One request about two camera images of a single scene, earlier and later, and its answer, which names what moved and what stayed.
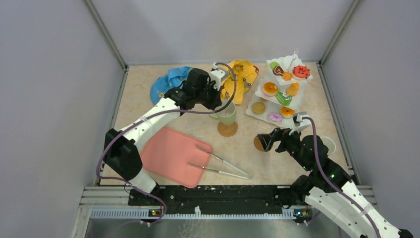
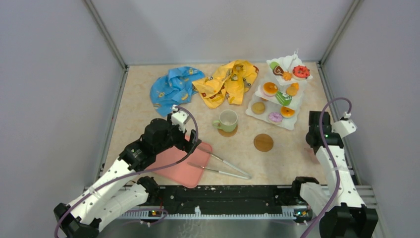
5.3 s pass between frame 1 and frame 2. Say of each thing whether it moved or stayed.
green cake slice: stayed
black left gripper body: moved
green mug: moved
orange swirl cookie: stayed
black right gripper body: moved
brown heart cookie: stayed
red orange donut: stayed
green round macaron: stayed
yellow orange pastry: stayed
